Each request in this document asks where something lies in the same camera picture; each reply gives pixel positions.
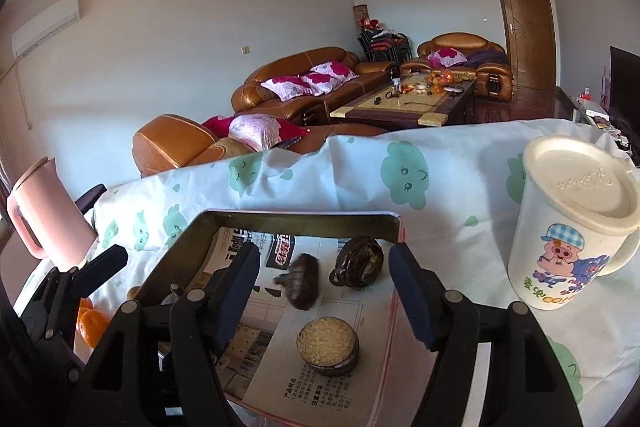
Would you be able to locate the brown leather armchair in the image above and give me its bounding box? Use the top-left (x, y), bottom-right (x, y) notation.
top-left (400, 33), bottom-right (514, 100)

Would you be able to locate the dark chair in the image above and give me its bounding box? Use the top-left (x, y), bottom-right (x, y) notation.
top-left (74, 184), bottom-right (108, 214)

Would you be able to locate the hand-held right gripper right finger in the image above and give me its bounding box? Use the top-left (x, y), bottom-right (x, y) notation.
top-left (389, 243), bottom-right (583, 427)

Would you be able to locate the white pig print cup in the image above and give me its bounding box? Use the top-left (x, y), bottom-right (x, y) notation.
top-left (507, 157), bottom-right (640, 312)

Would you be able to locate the dark television stand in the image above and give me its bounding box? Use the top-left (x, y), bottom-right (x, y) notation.
top-left (554, 86), bottom-right (640, 168)

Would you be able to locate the pile of tangerines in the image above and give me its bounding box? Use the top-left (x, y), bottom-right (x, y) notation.
top-left (425, 71), bottom-right (455, 94)

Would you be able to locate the wooden coffee table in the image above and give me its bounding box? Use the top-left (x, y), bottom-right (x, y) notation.
top-left (330, 77), bottom-right (476, 130)

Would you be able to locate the black television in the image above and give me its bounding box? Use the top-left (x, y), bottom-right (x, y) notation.
top-left (609, 47), bottom-right (640, 148)

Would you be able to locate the light pink pillow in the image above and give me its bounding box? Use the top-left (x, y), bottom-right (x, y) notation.
top-left (229, 114), bottom-right (282, 152)

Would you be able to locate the purple blanket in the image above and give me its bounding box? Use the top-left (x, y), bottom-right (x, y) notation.
top-left (460, 49), bottom-right (508, 68)

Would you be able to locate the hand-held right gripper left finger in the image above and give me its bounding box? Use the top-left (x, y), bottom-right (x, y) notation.
top-left (60, 241), bottom-right (261, 427)

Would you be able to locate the air conditioner cord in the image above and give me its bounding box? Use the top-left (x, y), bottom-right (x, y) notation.
top-left (0, 56), bottom-right (37, 130)

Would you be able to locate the brown leather chaise sofa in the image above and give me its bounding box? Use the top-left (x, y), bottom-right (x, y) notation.
top-left (132, 114), bottom-right (386, 178)

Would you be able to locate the dark glossy round pastry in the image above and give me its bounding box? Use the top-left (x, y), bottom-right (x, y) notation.
top-left (328, 236), bottom-right (385, 290)

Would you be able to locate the brown leather long sofa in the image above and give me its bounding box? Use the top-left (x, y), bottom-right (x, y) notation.
top-left (231, 47), bottom-right (401, 128)

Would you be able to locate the pink kettle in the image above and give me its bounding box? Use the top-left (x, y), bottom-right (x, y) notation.
top-left (6, 157), bottom-right (98, 270)

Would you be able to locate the newspaper sheet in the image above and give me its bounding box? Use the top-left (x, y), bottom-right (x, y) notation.
top-left (197, 227), bottom-right (397, 424)

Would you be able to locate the cream cup lid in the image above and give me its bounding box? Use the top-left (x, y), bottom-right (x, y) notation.
top-left (521, 134), bottom-right (640, 238)

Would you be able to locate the white green cloud tablecloth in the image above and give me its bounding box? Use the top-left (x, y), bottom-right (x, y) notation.
top-left (15, 117), bottom-right (640, 427)

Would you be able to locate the gold metal tray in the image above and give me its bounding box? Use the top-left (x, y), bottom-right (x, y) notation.
top-left (135, 209), bottom-right (403, 427)

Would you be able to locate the white air conditioner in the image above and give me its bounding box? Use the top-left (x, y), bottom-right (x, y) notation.
top-left (11, 0), bottom-right (81, 58)

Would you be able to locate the brown wooden door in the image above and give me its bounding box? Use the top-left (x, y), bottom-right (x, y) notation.
top-left (491, 0), bottom-right (559, 90)

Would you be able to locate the stack of black chairs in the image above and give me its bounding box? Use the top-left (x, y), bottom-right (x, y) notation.
top-left (357, 29), bottom-right (412, 64)

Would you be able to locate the white magenta flowered pillow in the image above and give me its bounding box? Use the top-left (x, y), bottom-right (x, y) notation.
top-left (300, 61), bottom-right (358, 94)
top-left (261, 76), bottom-right (323, 102)
top-left (426, 48), bottom-right (468, 68)

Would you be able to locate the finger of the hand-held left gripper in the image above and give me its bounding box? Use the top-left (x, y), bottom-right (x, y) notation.
top-left (30, 244), bottom-right (129, 343)

